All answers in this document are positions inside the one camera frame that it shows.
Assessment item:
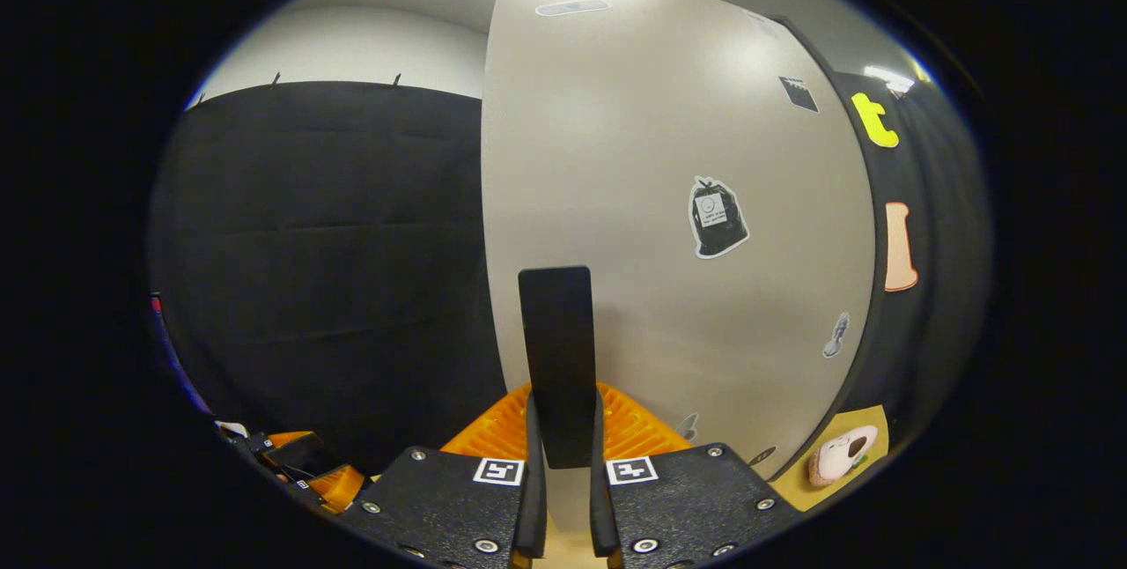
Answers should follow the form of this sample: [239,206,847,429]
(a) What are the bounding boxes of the dark grey cabinet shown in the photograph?
[764,14,890,486]

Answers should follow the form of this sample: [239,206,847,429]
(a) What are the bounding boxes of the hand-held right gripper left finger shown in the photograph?
[337,382,549,569]

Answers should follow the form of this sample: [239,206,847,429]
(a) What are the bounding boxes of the black backdrop cloth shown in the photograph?
[148,67,994,475]

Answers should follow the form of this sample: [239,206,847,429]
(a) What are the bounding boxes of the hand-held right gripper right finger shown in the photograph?
[588,382,804,569]

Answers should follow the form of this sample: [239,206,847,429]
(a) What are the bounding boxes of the grey cabinet door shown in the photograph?
[480,0,878,484]

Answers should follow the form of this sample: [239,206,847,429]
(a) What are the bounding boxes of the pink plush toy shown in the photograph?
[808,425,880,489]

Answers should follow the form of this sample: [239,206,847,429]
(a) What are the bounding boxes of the ceiling light panel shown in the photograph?
[865,65,917,95]

